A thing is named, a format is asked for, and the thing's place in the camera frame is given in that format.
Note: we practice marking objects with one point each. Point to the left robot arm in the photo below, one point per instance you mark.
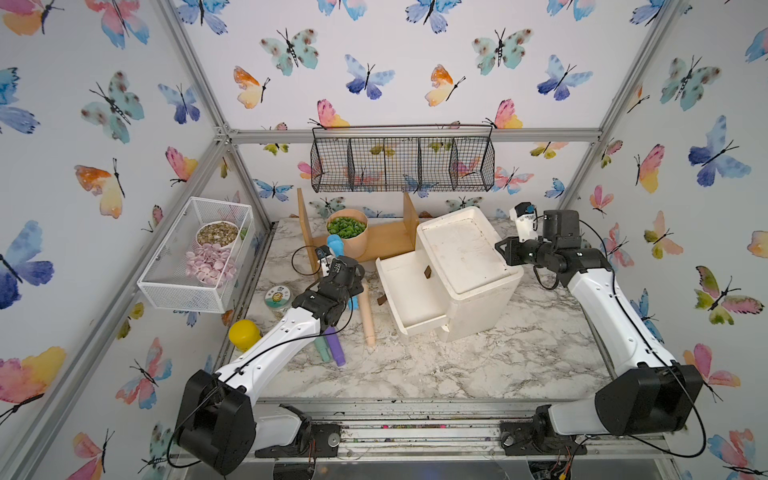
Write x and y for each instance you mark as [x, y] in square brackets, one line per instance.
[220, 420]

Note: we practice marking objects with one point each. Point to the green toy microphone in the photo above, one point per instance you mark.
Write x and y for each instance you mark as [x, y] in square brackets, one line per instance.
[323, 349]

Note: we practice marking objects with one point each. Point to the black wire wall basket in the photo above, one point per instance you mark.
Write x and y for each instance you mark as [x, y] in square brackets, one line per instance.
[417, 159]

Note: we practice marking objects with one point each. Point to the wooden shelf rack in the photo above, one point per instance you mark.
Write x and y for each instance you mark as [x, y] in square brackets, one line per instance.
[383, 237]

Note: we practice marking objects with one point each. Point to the white plastic drawer unit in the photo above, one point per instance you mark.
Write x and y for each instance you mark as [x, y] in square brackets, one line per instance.
[477, 281]

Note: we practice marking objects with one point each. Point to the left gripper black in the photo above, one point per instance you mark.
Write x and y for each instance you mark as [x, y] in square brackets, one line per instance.
[355, 284]

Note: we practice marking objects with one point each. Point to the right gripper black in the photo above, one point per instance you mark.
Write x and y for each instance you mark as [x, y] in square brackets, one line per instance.
[513, 256]

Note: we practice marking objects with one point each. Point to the yellow plastic toy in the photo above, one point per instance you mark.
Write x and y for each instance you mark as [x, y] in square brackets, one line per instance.
[244, 334]

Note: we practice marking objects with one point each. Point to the pile of pink slices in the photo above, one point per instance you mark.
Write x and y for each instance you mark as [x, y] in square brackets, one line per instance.
[211, 265]

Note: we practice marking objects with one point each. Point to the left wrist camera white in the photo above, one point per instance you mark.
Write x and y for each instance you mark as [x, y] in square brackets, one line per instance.
[324, 255]

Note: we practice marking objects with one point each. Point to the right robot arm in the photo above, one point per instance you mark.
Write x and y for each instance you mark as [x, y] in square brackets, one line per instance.
[651, 393]

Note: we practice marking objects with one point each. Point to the beige toy microphone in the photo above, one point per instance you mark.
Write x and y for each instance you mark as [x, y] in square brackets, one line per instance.
[364, 305]

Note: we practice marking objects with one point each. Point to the white mesh wall basket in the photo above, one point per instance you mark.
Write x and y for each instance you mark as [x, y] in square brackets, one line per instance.
[164, 282]

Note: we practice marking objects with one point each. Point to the peach pot with greens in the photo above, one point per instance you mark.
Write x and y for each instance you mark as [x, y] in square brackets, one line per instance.
[352, 227]

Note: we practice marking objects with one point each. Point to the round green tin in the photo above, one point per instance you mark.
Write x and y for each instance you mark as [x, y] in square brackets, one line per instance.
[278, 297]

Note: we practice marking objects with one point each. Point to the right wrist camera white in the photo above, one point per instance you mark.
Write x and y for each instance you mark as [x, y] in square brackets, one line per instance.
[525, 216]

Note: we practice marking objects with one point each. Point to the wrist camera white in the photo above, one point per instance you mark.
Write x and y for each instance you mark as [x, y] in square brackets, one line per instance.
[525, 216]
[324, 255]

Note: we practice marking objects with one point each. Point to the white drawer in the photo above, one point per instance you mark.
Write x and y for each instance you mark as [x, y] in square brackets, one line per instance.
[416, 296]

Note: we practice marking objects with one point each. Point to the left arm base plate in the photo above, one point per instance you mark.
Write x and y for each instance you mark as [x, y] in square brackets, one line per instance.
[314, 440]

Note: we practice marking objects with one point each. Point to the bowl of seeds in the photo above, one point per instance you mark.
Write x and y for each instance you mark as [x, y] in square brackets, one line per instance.
[221, 233]

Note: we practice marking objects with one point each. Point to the blue toy microphone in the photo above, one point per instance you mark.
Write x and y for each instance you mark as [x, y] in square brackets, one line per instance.
[336, 245]

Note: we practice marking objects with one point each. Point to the purple toy microphone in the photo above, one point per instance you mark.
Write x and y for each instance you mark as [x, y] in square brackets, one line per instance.
[335, 346]

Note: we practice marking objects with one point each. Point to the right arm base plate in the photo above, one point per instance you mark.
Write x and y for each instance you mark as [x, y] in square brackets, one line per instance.
[535, 436]

